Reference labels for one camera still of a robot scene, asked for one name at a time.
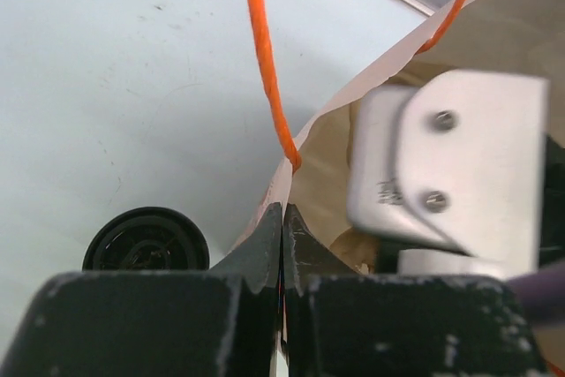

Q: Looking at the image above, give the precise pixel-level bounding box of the paper takeout bag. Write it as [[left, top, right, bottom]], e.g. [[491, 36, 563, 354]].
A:
[[227, 0, 565, 377]]

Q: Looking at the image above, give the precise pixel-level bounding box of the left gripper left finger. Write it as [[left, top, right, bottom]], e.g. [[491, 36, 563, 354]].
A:
[[209, 202, 283, 293]]

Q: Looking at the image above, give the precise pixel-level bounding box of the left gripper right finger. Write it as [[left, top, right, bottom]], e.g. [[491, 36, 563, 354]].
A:
[[282, 204, 357, 295]]

